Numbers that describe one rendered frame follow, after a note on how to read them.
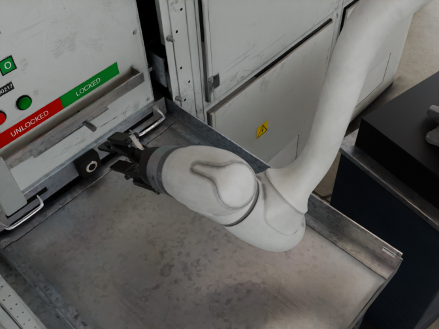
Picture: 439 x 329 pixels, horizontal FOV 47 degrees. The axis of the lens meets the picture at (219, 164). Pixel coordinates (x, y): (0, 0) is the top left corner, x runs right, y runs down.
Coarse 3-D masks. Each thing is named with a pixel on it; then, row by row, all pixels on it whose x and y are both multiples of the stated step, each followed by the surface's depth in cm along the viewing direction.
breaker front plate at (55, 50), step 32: (0, 0) 88; (32, 0) 93; (64, 0) 98; (96, 0) 103; (128, 0) 109; (32, 32) 96; (64, 32) 102; (96, 32) 108; (128, 32) 114; (32, 64) 100; (64, 64) 106; (96, 64) 112; (128, 64) 120; (32, 96) 104; (96, 96) 117; (128, 96) 126; (0, 128) 102; (32, 160) 113; (64, 160) 121
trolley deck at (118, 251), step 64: (128, 192) 124; (0, 256) 114; (64, 256) 113; (128, 256) 113; (192, 256) 112; (256, 256) 111; (320, 256) 111; (128, 320) 103; (192, 320) 103; (256, 320) 102; (320, 320) 102
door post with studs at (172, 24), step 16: (160, 0) 111; (176, 0) 114; (160, 16) 119; (176, 16) 117; (160, 32) 123; (176, 32) 120; (176, 48) 123; (176, 64) 126; (176, 80) 130; (176, 96) 134; (192, 96) 139; (192, 112) 143
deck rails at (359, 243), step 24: (192, 120) 132; (192, 144) 133; (216, 144) 131; (264, 168) 121; (312, 216) 117; (336, 216) 111; (336, 240) 113; (360, 240) 110; (24, 264) 112; (384, 264) 108; (48, 288) 108; (72, 312) 104
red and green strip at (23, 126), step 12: (108, 72) 116; (84, 84) 113; (96, 84) 115; (72, 96) 112; (48, 108) 109; (60, 108) 111; (24, 120) 106; (36, 120) 108; (12, 132) 105; (24, 132) 107; (0, 144) 104
